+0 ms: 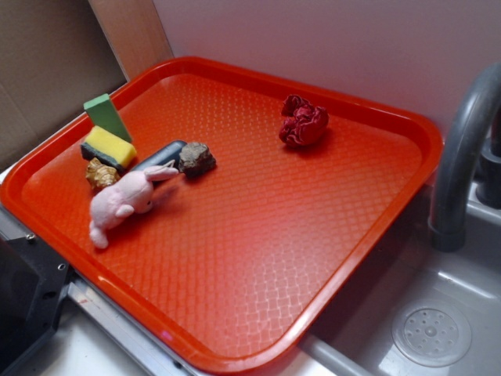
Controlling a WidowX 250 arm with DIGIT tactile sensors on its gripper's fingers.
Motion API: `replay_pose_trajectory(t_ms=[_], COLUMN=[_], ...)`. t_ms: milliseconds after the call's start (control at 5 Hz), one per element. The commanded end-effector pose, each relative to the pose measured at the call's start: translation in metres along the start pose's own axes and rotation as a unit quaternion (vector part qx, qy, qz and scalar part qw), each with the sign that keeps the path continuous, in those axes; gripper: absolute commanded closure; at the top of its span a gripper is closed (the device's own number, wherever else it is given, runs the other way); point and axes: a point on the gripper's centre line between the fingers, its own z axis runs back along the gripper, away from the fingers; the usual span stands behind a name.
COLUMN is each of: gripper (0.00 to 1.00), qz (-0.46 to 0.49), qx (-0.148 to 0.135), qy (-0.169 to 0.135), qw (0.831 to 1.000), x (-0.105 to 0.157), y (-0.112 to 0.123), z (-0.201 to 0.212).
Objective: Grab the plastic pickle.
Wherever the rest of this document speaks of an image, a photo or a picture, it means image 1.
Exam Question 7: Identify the dark grey plastic pickle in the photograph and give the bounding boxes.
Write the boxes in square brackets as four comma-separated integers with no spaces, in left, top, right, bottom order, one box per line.
[132,140,187,171]

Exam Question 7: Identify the orange plastic tray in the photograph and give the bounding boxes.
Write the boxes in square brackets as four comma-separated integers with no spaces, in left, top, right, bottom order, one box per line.
[1,57,443,374]

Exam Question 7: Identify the brown rock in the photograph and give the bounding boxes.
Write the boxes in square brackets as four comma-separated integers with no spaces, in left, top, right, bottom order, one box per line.
[178,142,217,178]

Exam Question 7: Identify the crumpled red cloth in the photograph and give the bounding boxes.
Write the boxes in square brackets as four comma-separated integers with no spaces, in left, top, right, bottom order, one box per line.
[279,95,330,148]

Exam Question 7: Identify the pink plush bunny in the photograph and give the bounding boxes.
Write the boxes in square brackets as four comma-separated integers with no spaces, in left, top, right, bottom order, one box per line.
[89,160,178,249]

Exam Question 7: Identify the tan toy ginger root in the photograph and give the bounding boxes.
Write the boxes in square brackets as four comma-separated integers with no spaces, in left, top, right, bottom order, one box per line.
[85,157,121,190]

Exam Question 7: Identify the yellow green sponge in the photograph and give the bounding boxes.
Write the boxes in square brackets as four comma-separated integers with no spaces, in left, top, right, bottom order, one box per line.
[81,126,136,173]

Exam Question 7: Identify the green wooden block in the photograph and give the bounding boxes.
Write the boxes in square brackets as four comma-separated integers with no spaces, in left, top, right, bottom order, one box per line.
[83,93,132,142]

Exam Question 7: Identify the grey toy sink basin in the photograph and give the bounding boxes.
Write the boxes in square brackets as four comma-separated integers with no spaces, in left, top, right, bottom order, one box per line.
[300,190,500,375]

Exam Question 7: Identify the grey toy faucet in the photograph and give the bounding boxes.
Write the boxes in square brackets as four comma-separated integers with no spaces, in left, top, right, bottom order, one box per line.
[428,63,500,252]

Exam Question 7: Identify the brown cardboard panel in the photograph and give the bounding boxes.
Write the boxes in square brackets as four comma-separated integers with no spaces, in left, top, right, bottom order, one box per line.
[1,1,173,169]

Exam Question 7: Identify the silver aluminium rail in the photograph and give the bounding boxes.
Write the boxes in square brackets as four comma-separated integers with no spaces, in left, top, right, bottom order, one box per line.
[1,209,195,375]

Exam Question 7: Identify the black metal bracket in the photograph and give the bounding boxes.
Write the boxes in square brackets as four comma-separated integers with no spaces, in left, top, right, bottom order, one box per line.
[1,237,70,375]

